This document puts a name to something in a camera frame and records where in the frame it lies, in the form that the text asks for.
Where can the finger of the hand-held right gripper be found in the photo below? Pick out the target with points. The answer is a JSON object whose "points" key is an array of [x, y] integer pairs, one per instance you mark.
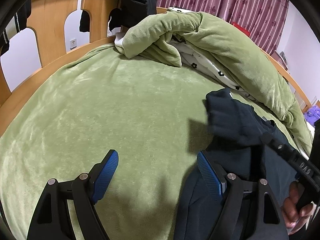
{"points": [[280, 147]]}

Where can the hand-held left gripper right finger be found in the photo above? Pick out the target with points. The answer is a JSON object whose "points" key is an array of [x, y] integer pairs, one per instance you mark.
{"points": [[210, 177]]}

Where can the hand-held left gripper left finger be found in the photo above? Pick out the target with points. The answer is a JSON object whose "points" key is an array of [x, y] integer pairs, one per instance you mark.
{"points": [[105, 177]]}

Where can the dark navy sweater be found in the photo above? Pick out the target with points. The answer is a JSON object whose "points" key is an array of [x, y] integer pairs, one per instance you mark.
{"points": [[235, 120]]}

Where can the person's right hand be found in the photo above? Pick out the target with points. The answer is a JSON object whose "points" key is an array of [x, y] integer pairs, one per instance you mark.
{"points": [[292, 212]]}

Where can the purple plush toy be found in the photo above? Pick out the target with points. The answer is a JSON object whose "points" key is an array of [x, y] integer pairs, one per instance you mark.
{"points": [[312, 113]]}

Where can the green fleece bed blanket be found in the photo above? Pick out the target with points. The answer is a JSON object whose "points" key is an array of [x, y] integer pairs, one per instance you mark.
{"points": [[125, 105]]}

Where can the white floral quilt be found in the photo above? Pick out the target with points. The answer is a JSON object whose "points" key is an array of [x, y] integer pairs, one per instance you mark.
{"points": [[210, 67]]}

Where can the green fleece duvet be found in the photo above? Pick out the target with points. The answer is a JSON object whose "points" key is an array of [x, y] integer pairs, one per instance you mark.
{"points": [[225, 45]]}

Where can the red box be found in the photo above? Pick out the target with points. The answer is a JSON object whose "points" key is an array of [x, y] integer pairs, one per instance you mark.
{"points": [[241, 28]]}

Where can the maroon floral striped curtain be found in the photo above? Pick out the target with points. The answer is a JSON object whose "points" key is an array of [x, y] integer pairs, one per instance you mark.
{"points": [[225, 0]]}

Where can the black garment with white stripe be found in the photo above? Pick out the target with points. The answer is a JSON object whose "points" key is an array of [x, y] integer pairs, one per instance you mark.
{"points": [[17, 22]]}

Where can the black jacket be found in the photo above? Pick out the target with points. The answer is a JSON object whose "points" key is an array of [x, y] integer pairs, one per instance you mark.
{"points": [[137, 0]]}

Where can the white wall socket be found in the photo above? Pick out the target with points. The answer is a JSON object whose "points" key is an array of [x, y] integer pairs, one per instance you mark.
{"points": [[73, 43]]}

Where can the wooden bed frame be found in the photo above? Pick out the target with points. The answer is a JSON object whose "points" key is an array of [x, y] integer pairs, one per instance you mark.
{"points": [[50, 25]]}

